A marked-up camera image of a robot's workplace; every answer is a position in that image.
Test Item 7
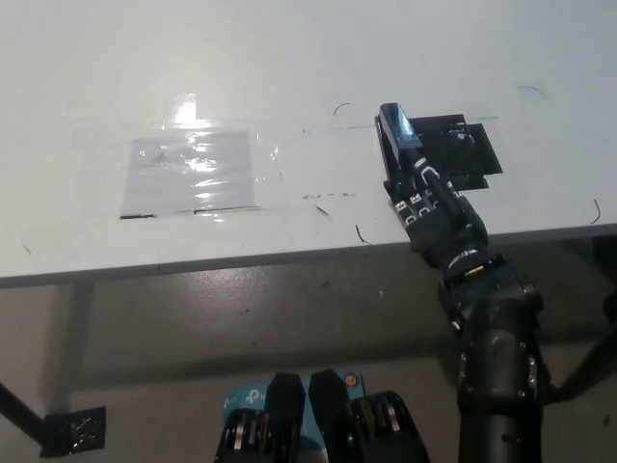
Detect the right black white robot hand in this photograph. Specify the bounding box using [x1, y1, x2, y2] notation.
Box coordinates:
[383, 151, 491, 272]

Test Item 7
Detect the black desk stapler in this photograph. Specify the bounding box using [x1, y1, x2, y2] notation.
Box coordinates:
[372, 101, 426, 197]

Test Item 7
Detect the black tape mark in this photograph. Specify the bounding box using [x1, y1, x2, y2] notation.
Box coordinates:
[409, 113, 505, 191]

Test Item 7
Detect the black ribbed robot torso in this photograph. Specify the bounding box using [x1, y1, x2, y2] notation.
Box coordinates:
[212, 369, 431, 463]

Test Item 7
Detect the clear plastic film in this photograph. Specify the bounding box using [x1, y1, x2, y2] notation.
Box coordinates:
[68, 91, 283, 224]

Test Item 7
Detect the black metal stand rod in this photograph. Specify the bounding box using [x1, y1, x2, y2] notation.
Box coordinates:
[547, 331, 617, 404]
[0, 381, 48, 435]

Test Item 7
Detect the teal router box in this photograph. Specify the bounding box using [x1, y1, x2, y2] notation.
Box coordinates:
[222, 370, 367, 440]

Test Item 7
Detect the white paper sheet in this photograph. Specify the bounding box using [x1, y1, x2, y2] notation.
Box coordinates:
[119, 128, 256, 218]

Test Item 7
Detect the grey table leg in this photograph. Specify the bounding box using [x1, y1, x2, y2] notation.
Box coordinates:
[52, 280, 96, 404]

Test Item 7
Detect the left table foot plate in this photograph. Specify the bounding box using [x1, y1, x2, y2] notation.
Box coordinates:
[39, 405, 108, 458]

